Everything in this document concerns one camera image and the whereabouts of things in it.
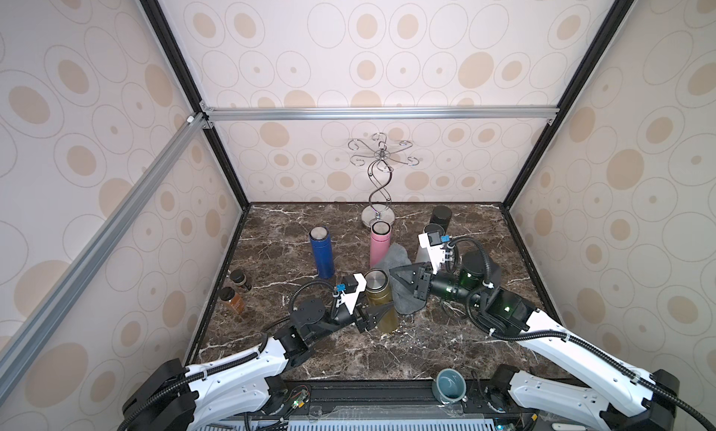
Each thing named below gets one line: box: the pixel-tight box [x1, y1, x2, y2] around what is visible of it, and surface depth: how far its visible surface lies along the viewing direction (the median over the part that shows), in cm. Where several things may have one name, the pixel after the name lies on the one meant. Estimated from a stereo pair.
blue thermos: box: [309, 225, 336, 279], surface depth 90 cm
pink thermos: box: [369, 220, 393, 269], surface depth 87 cm
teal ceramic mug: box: [431, 367, 469, 405], surface depth 74 cm
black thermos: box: [429, 205, 453, 236], surface depth 91 cm
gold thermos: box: [363, 267, 400, 334], surface depth 64 cm
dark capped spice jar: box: [229, 268, 254, 292], surface depth 89 cm
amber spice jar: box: [219, 286, 246, 316], surface depth 87 cm
